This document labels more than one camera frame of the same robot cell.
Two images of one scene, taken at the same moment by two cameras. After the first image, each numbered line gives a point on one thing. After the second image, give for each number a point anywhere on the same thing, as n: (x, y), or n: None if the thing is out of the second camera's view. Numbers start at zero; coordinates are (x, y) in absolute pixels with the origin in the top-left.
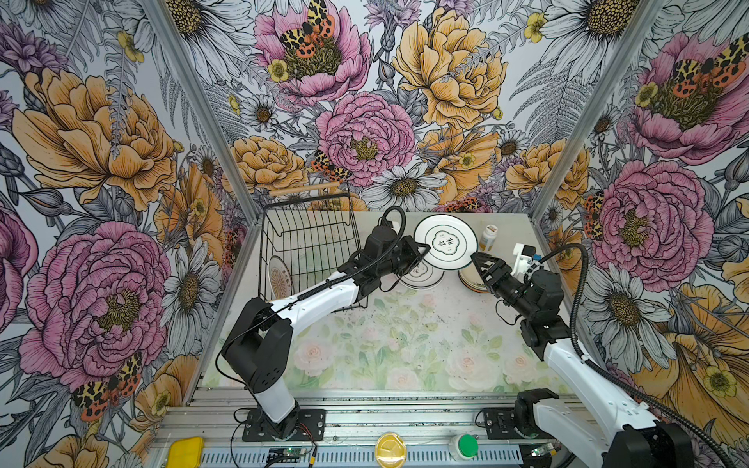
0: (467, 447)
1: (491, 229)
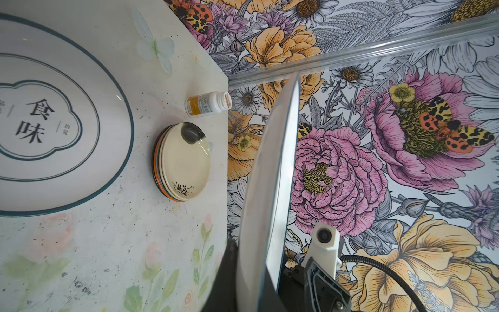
0: None
1: (199, 105)
